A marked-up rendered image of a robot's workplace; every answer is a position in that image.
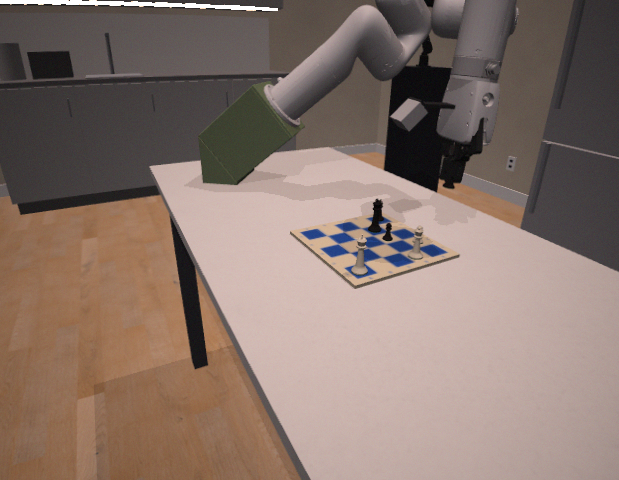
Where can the blue and cream chessboard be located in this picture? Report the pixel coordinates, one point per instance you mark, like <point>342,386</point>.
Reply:
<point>335,244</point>

